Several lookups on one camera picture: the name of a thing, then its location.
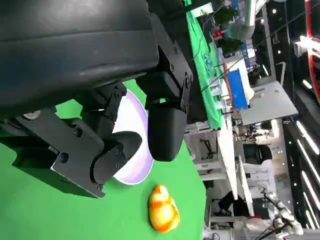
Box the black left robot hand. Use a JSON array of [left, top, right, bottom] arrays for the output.
[[0, 0, 195, 200]]

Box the green cloth on workshop table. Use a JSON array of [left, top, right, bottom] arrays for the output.
[[186, 11, 222, 131]]

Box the lilac plate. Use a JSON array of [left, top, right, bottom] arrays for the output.
[[111, 89, 155, 186]]

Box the dark green potted plant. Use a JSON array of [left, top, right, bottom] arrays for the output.
[[217, 38, 243, 54]]

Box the blue box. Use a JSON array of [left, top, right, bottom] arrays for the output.
[[227, 69, 251, 110]]

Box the orange white toy bread roll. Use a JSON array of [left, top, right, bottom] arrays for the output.
[[148, 184, 181, 234]]

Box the long white table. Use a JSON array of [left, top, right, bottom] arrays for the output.
[[216, 127, 238, 201]]

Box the grey desk top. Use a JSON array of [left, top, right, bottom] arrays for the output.
[[241, 80, 300, 126]]

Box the black office chair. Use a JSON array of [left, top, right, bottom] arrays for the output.
[[243, 143, 273, 166]]

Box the red curved frame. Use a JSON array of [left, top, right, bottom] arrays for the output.
[[304, 0, 320, 103]]

